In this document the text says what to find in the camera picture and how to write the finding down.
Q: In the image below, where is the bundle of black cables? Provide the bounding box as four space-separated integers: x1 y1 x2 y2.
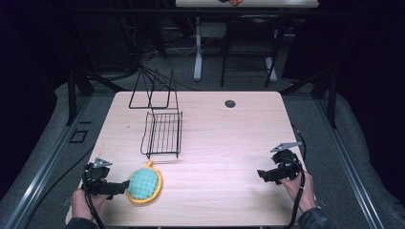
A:
118 12 199 94

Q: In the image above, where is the black metal frame post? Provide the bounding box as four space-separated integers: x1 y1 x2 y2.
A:
280 68 339 130
60 18 96 127

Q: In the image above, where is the person's right hand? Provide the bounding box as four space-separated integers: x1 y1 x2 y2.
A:
279 171 317 214

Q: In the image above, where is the black wire rack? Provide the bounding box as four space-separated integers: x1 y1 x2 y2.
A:
128 66 184 160

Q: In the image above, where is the black floor socket frame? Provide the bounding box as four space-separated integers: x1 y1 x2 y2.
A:
68 128 90 144

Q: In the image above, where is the black metal chair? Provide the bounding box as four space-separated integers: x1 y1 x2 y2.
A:
220 13 287 89

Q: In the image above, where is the green pot holder yellow rim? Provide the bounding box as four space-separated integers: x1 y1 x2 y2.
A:
124 159 163 205

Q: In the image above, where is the hand-held gripper black cable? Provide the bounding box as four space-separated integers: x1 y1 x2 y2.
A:
284 124 308 229
81 164 107 229

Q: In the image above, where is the person's left hand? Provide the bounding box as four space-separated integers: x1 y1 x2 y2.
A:
70 187 110 221

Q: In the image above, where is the left hand-held gripper black cable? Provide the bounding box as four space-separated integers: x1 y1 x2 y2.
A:
81 164 107 229

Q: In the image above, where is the right hand-held gripper black cable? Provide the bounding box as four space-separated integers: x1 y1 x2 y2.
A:
284 124 308 229

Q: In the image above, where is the white-legged desk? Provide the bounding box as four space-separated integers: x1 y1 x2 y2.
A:
174 0 320 83

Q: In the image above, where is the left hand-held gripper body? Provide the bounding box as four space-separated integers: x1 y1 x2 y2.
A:
81 156 114 196

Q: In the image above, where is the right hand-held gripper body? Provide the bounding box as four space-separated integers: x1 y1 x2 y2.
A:
269 141 304 183

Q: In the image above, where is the black floor cable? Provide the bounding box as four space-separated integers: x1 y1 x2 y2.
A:
28 144 96 229

